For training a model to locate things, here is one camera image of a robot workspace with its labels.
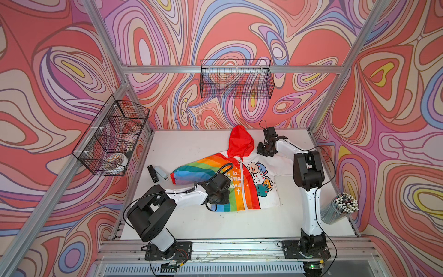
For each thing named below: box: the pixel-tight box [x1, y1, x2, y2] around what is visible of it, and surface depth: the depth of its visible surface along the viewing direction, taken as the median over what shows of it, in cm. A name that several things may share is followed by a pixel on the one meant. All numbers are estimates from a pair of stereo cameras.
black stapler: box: [147, 165, 160, 183], surface depth 98 cm
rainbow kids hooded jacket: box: [170, 125, 282, 212], surface depth 98 cm
